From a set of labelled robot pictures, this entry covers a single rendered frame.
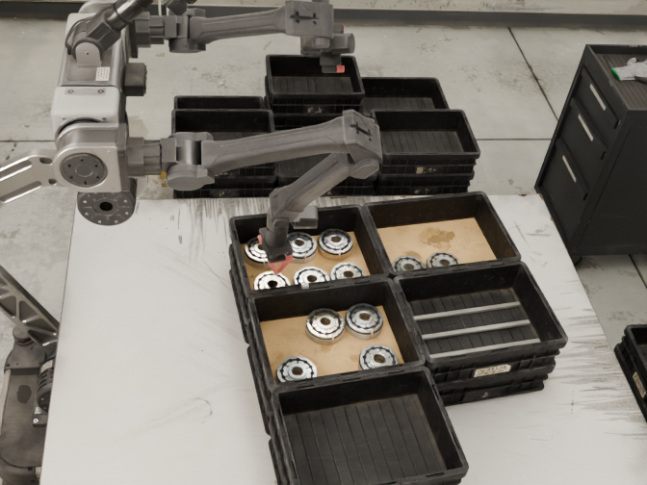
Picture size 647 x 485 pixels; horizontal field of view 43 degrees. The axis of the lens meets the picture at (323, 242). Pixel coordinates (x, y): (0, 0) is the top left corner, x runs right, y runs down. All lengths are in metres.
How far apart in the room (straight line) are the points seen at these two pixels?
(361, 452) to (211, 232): 0.96
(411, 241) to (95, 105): 1.13
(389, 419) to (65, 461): 0.80
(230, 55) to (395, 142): 1.61
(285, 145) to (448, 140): 1.89
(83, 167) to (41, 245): 1.95
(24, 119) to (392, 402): 2.76
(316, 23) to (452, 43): 3.23
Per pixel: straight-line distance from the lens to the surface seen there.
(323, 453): 2.00
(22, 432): 2.79
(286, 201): 1.93
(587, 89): 3.54
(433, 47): 5.05
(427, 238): 2.51
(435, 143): 3.45
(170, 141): 1.72
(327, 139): 1.64
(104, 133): 1.72
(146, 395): 2.24
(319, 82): 3.70
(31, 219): 3.77
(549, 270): 2.73
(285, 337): 2.19
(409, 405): 2.11
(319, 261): 2.38
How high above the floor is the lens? 2.55
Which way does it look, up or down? 45 degrees down
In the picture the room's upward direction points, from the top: 8 degrees clockwise
